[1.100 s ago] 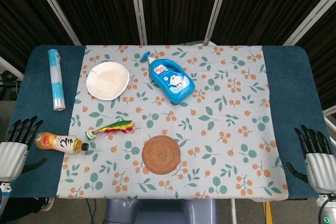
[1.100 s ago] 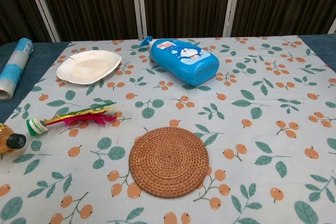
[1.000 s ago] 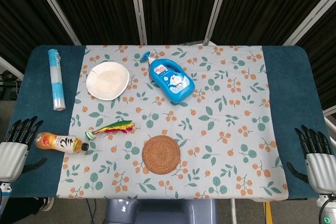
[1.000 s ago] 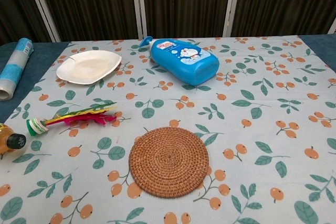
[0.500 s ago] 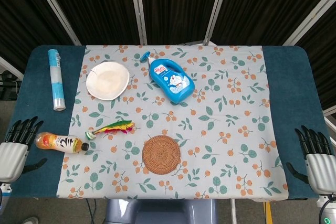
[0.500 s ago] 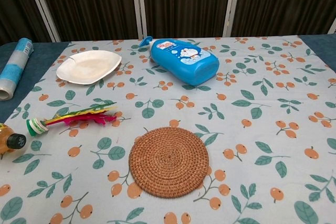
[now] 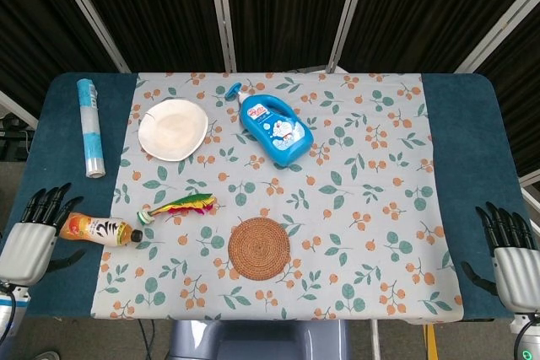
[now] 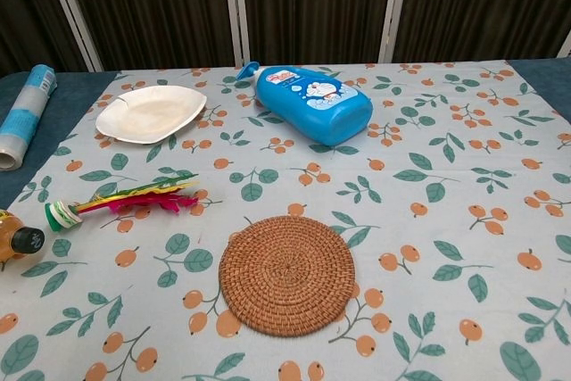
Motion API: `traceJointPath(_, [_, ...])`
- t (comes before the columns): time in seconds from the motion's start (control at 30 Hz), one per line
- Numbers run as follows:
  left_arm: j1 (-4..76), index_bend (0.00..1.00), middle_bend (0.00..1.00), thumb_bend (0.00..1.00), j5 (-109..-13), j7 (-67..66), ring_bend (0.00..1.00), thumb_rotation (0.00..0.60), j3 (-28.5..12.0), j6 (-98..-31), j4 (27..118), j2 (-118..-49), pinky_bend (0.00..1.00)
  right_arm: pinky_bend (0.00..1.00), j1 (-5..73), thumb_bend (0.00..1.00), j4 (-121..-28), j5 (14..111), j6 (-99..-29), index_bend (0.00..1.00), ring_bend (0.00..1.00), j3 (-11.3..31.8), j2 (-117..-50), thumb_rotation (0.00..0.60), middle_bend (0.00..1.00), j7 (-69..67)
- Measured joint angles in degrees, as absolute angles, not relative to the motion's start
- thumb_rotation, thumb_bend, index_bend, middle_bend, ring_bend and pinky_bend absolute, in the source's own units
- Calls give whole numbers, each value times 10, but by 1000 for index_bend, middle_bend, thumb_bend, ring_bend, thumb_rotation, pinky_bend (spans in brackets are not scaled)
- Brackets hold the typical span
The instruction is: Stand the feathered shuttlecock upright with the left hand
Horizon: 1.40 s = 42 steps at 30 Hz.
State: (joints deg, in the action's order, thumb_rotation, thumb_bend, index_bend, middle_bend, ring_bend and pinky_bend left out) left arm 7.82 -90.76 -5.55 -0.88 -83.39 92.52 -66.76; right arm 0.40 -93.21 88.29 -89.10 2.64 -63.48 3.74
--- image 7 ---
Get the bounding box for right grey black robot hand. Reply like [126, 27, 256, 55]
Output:
[460, 201, 540, 314]

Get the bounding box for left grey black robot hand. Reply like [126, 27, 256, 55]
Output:
[0, 182, 88, 287]

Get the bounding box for colourful feather toy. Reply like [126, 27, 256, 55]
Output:
[136, 192, 226, 226]

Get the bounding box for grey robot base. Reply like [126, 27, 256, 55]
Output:
[168, 319, 352, 360]

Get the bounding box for orange tea drink bottle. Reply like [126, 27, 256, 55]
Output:
[58, 211, 144, 248]

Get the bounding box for yellow floor tape strip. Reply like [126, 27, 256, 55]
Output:
[424, 323, 439, 360]

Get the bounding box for blue clear plastic wrap roll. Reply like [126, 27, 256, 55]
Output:
[76, 78, 107, 179]

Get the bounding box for dark blue table cover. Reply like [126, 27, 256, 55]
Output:
[0, 72, 524, 322]

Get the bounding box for floral orange fruit tablecloth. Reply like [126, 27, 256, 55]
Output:
[90, 71, 465, 321]

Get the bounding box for white round plate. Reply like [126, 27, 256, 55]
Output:
[138, 98, 209, 163]

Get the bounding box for round woven rattan coaster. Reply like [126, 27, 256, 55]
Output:
[227, 217, 293, 282]

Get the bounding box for blue detergent pump bottle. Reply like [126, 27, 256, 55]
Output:
[224, 82, 315, 168]

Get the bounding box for dark folding screen white frames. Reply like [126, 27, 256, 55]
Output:
[0, 0, 540, 192]

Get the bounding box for black floor cable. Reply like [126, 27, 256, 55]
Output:
[133, 320, 158, 360]

